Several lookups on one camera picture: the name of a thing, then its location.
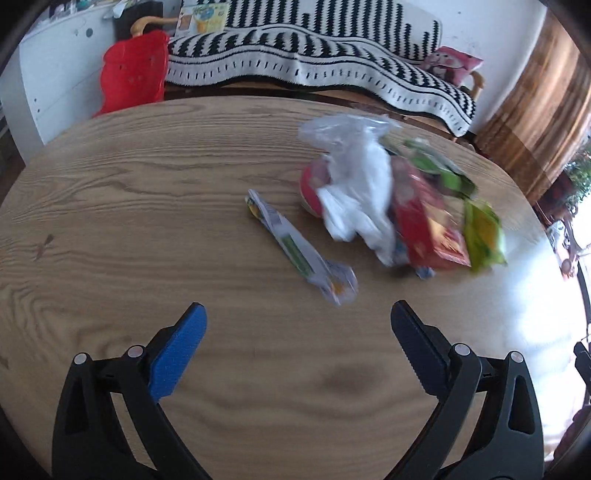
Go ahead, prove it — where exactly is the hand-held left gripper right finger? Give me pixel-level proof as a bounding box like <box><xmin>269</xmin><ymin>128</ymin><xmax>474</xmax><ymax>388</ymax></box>
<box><xmin>390</xmin><ymin>300</ymin><xmax>546</xmax><ymax>480</ymax></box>

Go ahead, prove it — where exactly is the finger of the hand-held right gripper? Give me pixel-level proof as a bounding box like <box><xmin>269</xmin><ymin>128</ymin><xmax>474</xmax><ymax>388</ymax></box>
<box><xmin>574</xmin><ymin>342</ymin><xmax>591</xmax><ymax>384</ymax></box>

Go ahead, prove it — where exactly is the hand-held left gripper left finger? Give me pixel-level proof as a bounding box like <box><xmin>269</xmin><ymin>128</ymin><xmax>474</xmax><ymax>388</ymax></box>
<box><xmin>52</xmin><ymin>302</ymin><xmax>208</xmax><ymax>480</ymax></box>

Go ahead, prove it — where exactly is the red snack packet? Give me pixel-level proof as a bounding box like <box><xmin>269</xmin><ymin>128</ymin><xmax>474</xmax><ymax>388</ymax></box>
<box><xmin>392</xmin><ymin>159</ymin><xmax>472</xmax><ymax>272</ymax></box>

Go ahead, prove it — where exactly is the bright green snack packet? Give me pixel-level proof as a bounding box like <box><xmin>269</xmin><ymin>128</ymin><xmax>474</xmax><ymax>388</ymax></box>
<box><xmin>462</xmin><ymin>199</ymin><xmax>508</xmax><ymax>274</ymax></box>

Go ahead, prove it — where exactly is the long white printed wrapper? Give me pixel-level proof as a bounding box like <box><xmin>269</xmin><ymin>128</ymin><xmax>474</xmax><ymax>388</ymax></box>
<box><xmin>245</xmin><ymin>189</ymin><xmax>359</xmax><ymax>306</ymax></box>

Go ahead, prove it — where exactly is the clear plastic bag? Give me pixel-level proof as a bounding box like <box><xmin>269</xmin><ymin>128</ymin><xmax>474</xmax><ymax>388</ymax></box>
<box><xmin>299</xmin><ymin>115</ymin><xmax>403</xmax><ymax>267</ymax></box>

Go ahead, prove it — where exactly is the dark green packet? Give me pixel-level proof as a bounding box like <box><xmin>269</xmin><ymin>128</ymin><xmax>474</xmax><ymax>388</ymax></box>
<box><xmin>401</xmin><ymin>137</ymin><xmax>477</xmax><ymax>198</ymax></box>

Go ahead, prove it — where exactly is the red round container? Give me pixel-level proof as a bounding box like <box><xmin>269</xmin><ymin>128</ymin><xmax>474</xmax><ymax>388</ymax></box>
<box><xmin>300</xmin><ymin>160</ymin><xmax>331</xmax><ymax>217</ymax></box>

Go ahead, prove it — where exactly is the green potted plant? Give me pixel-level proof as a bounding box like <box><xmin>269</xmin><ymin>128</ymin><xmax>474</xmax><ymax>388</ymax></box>
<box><xmin>564</xmin><ymin>147</ymin><xmax>591</xmax><ymax>219</ymax></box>

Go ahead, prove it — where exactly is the brown patterned curtain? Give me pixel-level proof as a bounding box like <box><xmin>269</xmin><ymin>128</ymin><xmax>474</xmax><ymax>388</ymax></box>
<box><xmin>475</xmin><ymin>8</ymin><xmax>591</xmax><ymax>207</ymax></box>

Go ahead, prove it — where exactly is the red plastic child chair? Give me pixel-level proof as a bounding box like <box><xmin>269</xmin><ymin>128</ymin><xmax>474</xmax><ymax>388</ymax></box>
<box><xmin>93</xmin><ymin>31</ymin><xmax>170</xmax><ymax>117</ymax></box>

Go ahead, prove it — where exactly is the pink cartoon cushion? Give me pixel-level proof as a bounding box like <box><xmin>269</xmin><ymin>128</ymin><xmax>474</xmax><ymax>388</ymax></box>
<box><xmin>419</xmin><ymin>46</ymin><xmax>484</xmax><ymax>86</ymax></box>

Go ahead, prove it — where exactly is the white cabinet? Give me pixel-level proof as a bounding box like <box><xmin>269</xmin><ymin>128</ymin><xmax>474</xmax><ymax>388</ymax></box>
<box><xmin>0</xmin><ymin>0</ymin><xmax>134</xmax><ymax>147</ymax></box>

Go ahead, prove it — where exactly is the black white striped sofa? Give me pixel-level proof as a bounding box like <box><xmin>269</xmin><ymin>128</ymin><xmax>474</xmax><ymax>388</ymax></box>
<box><xmin>165</xmin><ymin>0</ymin><xmax>477</xmax><ymax>136</ymax></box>

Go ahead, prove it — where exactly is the colourful picture book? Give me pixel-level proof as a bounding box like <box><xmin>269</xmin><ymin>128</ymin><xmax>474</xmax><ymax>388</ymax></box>
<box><xmin>178</xmin><ymin>4</ymin><xmax>230</xmax><ymax>36</ymax></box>

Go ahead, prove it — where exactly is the black box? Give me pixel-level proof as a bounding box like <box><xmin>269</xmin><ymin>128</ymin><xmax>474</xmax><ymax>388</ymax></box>
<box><xmin>115</xmin><ymin>8</ymin><xmax>149</xmax><ymax>40</ymax></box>

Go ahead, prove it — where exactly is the wooden sofa frame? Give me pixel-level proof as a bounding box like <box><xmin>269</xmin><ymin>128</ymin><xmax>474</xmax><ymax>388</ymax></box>
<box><xmin>130</xmin><ymin>17</ymin><xmax>486</xmax><ymax>149</ymax></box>

